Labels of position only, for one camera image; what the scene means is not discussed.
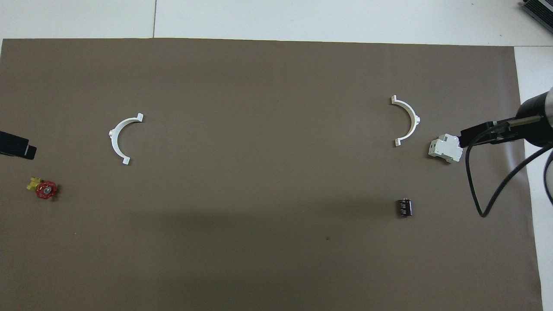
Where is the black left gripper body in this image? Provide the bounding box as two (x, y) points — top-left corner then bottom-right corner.
(0, 131), (29, 157)

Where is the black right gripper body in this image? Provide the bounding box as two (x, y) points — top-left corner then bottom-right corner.
(475, 117), (523, 146)

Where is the white half pipe clamp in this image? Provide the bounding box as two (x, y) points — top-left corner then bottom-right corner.
(108, 113), (144, 165)
(391, 95), (421, 147)

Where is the white circuit breaker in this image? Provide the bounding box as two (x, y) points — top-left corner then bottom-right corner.
(428, 134), (464, 164)

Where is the red yellow valve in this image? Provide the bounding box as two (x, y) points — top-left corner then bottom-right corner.
(27, 176), (58, 200)

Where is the brown table mat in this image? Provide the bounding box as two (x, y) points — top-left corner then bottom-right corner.
(0, 38), (544, 311)

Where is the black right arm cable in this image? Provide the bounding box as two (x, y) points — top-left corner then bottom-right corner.
(466, 130), (553, 218)

